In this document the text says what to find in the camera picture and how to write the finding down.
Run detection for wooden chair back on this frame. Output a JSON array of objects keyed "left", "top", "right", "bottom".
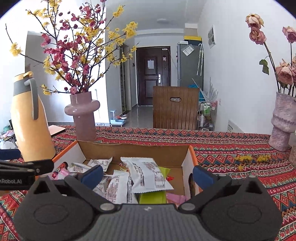
[{"left": 153, "top": 86, "right": 200, "bottom": 130}]

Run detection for green snack packet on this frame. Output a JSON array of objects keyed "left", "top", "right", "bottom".
[{"left": 139, "top": 191, "right": 167, "bottom": 204}]

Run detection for white packet in box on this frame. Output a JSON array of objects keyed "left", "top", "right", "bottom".
[{"left": 120, "top": 157, "right": 174, "bottom": 193}]

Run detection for textured purple vase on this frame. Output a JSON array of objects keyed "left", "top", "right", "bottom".
[{"left": 268, "top": 92, "right": 296, "bottom": 152}]

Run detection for white snack packet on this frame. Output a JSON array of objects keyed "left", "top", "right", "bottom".
[
  {"left": 93, "top": 170, "right": 138, "bottom": 204},
  {"left": 70, "top": 156, "right": 113, "bottom": 173}
]

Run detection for pink ring vase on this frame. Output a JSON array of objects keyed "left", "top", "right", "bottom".
[{"left": 64, "top": 92, "right": 100, "bottom": 142}]

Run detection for grey refrigerator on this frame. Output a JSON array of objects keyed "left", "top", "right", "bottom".
[{"left": 177, "top": 40, "right": 204, "bottom": 90}]

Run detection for red yellow blossom branches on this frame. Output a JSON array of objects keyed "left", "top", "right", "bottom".
[{"left": 4, "top": 0, "right": 139, "bottom": 96}]

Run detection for clear jar of snacks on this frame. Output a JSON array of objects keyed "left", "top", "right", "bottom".
[{"left": 288, "top": 145, "right": 296, "bottom": 168}]

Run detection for yellow thermos jug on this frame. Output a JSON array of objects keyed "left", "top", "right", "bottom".
[{"left": 11, "top": 71, "right": 56, "bottom": 162}]

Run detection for dried pink roses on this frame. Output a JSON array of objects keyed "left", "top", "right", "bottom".
[{"left": 245, "top": 14, "right": 295, "bottom": 97}]

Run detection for red cardboard snack box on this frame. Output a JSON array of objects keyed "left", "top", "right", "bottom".
[{"left": 53, "top": 141, "right": 202, "bottom": 199}]

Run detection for fallen yellow petals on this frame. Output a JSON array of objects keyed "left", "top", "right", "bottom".
[{"left": 234, "top": 154, "right": 271, "bottom": 171}]

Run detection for red silver snack bag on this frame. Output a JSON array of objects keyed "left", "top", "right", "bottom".
[{"left": 52, "top": 162, "right": 70, "bottom": 180}]

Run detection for small utility cart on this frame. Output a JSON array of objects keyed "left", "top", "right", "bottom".
[{"left": 197, "top": 101, "right": 217, "bottom": 131}]

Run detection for pink snack packet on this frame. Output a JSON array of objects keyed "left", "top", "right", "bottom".
[{"left": 166, "top": 193, "right": 187, "bottom": 207}]

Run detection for patterned red tablecloth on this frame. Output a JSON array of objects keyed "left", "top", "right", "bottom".
[{"left": 1, "top": 126, "right": 295, "bottom": 240}]

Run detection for dark brown entrance door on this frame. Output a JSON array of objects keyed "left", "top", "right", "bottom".
[{"left": 136, "top": 46, "right": 171, "bottom": 106}]

